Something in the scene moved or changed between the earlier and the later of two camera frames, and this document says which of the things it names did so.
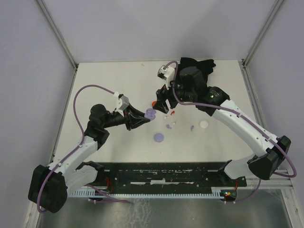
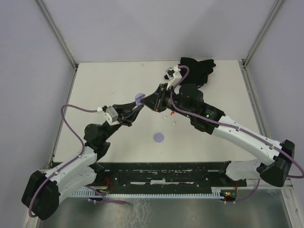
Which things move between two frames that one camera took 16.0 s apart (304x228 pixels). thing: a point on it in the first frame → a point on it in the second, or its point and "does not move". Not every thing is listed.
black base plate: x=163 y=175 does not move
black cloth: x=206 y=66 does not move
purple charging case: x=158 y=137 does not move
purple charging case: x=150 y=114 → x=137 y=97
